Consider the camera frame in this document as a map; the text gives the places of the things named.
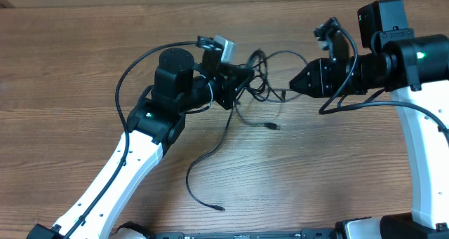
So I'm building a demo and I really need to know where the black USB cable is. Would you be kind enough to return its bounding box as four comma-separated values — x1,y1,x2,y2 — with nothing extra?
233,48,309,131

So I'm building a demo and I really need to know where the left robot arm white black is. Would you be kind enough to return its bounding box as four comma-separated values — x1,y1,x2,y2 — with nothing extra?
27,42,254,238

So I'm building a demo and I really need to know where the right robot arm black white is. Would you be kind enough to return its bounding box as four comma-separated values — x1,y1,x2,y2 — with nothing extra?
289,0,448,238

